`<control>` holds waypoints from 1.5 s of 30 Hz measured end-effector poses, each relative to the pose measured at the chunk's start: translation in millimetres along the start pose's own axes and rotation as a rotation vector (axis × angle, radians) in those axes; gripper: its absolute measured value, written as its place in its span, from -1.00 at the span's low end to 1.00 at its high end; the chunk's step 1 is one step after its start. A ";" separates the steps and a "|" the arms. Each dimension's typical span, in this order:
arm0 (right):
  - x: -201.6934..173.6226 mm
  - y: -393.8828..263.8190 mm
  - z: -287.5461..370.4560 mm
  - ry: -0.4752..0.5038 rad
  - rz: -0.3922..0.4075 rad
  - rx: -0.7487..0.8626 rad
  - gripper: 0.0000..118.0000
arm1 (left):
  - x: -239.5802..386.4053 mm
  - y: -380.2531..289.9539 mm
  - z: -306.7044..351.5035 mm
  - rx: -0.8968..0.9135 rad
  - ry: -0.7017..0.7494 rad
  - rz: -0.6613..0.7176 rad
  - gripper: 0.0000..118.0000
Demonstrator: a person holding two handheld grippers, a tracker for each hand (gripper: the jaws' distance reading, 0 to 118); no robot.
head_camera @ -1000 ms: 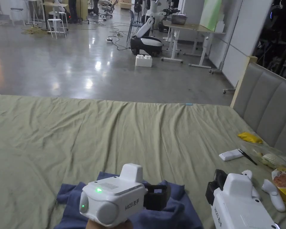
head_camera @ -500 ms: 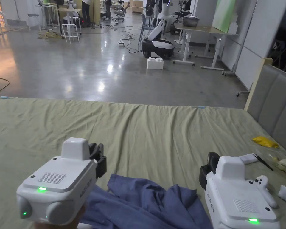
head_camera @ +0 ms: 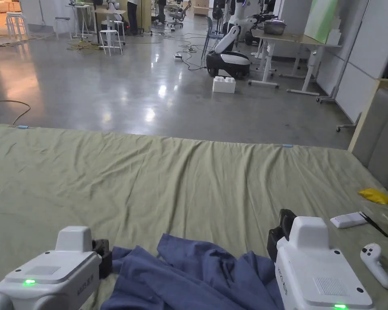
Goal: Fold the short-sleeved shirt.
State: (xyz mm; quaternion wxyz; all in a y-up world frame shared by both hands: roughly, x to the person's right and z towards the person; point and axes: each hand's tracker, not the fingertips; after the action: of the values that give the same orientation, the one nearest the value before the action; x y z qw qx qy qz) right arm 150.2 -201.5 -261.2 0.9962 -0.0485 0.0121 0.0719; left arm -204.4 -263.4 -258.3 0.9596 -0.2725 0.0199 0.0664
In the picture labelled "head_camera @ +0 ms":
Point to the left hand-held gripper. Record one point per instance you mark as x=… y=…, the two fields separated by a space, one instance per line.
x=51 y=277

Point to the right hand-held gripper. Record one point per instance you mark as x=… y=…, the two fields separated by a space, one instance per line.
x=307 y=258

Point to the dark blue shirt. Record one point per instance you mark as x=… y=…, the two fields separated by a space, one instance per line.
x=187 y=277

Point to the small white flat box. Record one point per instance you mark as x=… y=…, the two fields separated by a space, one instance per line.
x=346 y=220

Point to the white hand controller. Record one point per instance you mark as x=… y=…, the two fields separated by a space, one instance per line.
x=373 y=258

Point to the black tweezers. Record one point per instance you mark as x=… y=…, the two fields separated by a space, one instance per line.
x=373 y=224

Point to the yellow bag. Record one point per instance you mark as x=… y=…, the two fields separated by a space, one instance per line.
x=376 y=196

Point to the grey padded headboard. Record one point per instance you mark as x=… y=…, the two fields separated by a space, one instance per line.
x=383 y=139

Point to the bed with pale green sheet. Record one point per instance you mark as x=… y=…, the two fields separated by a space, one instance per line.
x=168 y=184

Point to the white foam block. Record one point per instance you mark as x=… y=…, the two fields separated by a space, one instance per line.
x=224 y=85

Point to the white robot with black base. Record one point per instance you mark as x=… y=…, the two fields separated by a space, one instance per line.
x=228 y=59

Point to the white-legged wooden desk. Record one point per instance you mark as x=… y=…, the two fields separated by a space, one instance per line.
x=297 y=40

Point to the white humanoid robot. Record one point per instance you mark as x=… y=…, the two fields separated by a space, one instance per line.
x=242 y=16

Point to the beige sofa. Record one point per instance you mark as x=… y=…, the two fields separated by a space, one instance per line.
x=1 y=6

